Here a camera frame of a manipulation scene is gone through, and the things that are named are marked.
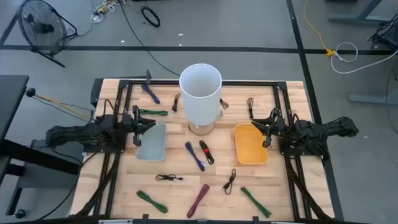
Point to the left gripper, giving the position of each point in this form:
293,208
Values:
136,118

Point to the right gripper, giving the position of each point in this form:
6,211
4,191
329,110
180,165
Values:
276,127

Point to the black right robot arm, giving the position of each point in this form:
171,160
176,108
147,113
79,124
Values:
326,127

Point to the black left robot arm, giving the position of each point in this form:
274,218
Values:
77,133

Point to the grey plastic bin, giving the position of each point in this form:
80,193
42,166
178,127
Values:
153,146

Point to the yellow plastic bin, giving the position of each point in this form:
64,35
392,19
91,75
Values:
249,146

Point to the white shade table lamp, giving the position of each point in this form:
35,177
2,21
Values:
200,102

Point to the grey desk foot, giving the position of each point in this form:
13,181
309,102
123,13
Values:
370,99

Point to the black desk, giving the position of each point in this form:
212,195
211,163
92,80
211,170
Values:
12,93

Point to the black floor fan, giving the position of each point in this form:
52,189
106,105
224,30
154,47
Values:
42,28

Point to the black aluminium table frame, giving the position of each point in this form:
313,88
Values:
248,83

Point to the grey desk frame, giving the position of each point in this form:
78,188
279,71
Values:
357,18

